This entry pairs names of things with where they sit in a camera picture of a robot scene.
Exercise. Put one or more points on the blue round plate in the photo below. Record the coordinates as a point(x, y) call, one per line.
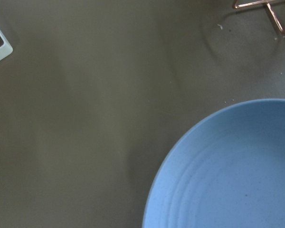
point(228, 171)

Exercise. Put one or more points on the white plastic frame object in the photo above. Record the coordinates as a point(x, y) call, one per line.
point(4, 47)

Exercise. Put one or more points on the copper wire bottle rack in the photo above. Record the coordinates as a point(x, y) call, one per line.
point(268, 4)

